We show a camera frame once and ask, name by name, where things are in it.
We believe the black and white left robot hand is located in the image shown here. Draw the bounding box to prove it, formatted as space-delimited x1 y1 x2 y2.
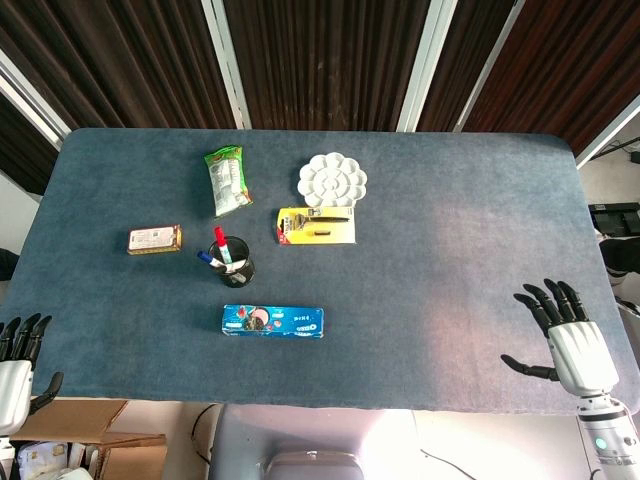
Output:
0 313 65 441

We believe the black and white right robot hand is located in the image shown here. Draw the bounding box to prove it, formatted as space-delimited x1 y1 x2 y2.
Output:
500 278 620 399

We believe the blue marker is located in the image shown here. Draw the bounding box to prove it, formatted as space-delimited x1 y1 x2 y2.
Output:
196 250 227 274

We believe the black mesh pen holder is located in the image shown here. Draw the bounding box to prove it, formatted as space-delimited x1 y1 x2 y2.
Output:
207 238 256 289

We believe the red marker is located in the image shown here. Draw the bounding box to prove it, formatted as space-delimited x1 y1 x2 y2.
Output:
213 226 234 265

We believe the brown cardboard box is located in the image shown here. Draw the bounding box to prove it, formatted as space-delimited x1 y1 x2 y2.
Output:
9 398 129 444
92 432 169 480

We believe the black equipment case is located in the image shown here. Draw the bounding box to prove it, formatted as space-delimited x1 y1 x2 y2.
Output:
587 201 640 239

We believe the blue velvet tablecloth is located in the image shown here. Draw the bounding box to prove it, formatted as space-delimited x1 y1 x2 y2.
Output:
0 127 626 416

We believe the small yellow and brown box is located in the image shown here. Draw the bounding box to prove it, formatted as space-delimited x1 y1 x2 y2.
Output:
126 224 184 257

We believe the blue Oreo cookie box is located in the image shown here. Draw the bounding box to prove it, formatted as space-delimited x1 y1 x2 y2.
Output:
222 304 325 340

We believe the grey robot torso base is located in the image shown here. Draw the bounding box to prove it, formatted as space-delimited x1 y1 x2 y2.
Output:
209 403 421 480

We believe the razor on yellow card pack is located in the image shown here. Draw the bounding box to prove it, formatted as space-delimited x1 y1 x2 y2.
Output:
275 205 359 247

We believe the green snack bag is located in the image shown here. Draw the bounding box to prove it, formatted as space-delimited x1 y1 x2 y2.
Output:
202 144 254 219

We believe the white flower-shaped paint palette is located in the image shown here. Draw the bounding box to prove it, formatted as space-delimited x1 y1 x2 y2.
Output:
297 153 369 208

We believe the black cable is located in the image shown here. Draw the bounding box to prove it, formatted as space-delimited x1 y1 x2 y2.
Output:
418 448 472 475
191 403 222 464

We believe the white partition frame post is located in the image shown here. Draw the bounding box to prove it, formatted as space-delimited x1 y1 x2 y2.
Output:
396 0 459 134
574 93 640 169
452 0 526 134
201 0 251 130
0 48 72 147

